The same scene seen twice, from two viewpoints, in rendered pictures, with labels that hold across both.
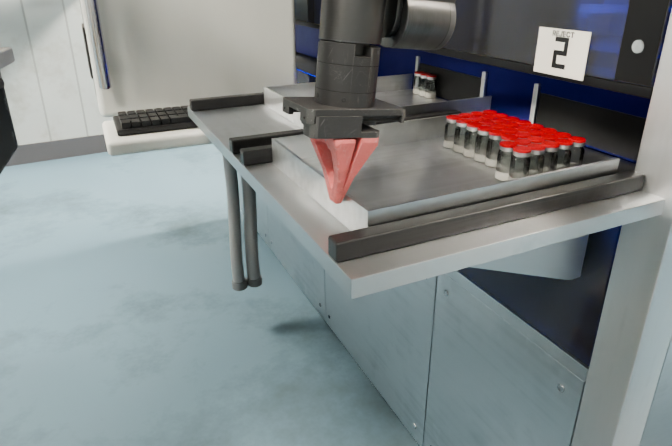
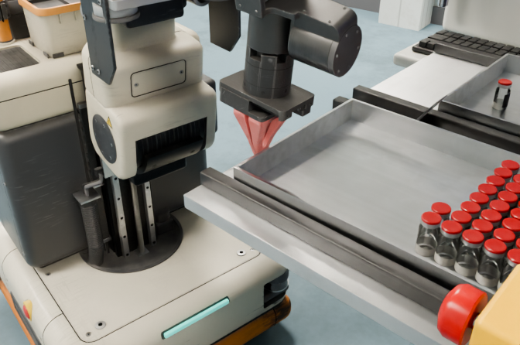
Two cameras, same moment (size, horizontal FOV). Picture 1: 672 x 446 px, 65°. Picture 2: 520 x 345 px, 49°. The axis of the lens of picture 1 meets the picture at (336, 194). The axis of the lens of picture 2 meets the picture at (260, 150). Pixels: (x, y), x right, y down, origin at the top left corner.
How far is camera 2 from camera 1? 0.66 m
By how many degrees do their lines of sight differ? 60
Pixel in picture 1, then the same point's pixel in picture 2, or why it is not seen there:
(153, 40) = not seen: outside the picture
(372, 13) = (260, 29)
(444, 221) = (267, 209)
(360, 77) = (251, 73)
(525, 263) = not seen: hidden behind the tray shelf
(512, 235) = (298, 257)
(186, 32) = not seen: outside the picture
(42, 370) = not seen: hidden behind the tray
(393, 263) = (213, 206)
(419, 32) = (301, 56)
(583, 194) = (412, 291)
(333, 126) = (230, 98)
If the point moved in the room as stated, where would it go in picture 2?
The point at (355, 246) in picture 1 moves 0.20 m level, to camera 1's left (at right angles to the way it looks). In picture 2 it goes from (210, 181) to (169, 114)
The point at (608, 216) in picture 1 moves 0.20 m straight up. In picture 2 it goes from (403, 325) to (436, 138)
